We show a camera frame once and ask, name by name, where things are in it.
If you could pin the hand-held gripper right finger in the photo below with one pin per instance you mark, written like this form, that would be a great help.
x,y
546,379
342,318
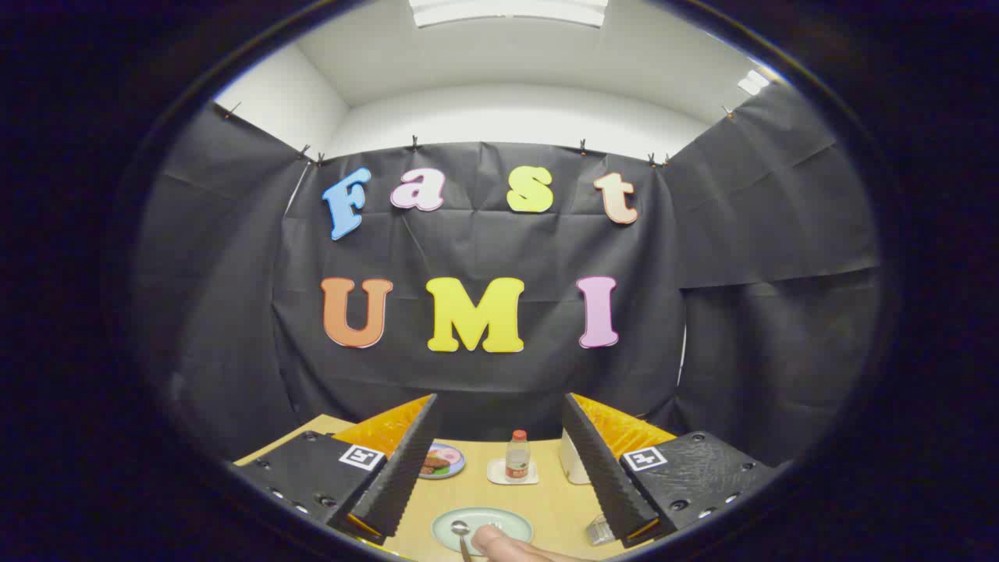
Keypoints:
x,y
601,476

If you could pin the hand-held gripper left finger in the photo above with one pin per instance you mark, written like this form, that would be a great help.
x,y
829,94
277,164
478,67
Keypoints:
x,y
406,476

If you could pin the white toaster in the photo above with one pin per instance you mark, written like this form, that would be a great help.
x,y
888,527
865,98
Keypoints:
x,y
574,464

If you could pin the blue plate with food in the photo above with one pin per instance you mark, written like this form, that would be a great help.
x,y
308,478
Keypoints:
x,y
453,462

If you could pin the clear water bottle red cap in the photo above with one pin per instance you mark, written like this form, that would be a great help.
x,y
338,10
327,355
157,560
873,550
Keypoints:
x,y
517,457

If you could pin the white square coaster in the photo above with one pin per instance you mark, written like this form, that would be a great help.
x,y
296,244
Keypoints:
x,y
495,472

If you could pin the light green plate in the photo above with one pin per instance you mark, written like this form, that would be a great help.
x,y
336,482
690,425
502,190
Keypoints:
x,y
507,521

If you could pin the small ceiling light panel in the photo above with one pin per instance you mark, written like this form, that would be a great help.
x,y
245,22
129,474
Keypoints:
x,y
754,82

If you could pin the large ceiling light panel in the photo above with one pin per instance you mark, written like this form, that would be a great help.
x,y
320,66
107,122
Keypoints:
x,y
507,12

